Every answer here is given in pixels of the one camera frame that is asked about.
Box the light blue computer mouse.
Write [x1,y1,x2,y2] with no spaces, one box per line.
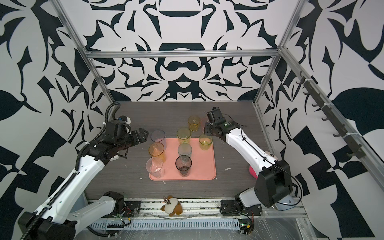
[275,196,297,211]

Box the orange translucent glass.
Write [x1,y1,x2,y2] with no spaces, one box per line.
[149,143,166,163]

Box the pink glass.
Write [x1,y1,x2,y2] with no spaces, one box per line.
[201,117,209,134]

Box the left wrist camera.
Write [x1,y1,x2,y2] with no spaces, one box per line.
[117,116,131,125]

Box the white cable duct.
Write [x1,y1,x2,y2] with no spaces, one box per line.
[91,219,240,231]

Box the pink rectangular tray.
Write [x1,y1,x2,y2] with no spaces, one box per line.
[149,138,216,181]

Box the green lit circuit board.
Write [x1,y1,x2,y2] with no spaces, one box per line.
[239,218,255,236]

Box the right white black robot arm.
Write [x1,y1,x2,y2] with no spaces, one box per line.
[205,107,297,211]

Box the blue translucent glass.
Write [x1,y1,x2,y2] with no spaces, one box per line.
[150,129,167,149]

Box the short green glass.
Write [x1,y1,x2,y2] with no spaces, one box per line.
[199,134,213,151]

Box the clear glass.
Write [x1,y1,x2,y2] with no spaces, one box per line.
[146,157,165,179]

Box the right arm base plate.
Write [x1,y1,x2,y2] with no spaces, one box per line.
[220,200,263,217]

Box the teal translucent glass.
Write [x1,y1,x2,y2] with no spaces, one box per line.
[178,143,193,157]

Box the black hook rail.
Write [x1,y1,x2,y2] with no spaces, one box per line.
[297,73,367,159]

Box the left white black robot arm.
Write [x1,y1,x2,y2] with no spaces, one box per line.
[18,116,149,240]

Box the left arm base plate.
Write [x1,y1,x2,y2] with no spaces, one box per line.
[112,201,142,218]

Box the brown white plush toy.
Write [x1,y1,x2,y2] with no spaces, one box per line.
[161,195,183,217]

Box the tall green glass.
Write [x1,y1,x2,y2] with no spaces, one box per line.
[177,127,192,145]

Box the pink pig plush toy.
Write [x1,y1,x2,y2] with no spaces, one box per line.
[249,166,258,179]

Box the dark grey glass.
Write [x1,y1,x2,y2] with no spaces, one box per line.
[175,155,192,177]

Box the yellow glass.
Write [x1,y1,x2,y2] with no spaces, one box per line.
[188,115,201,132]

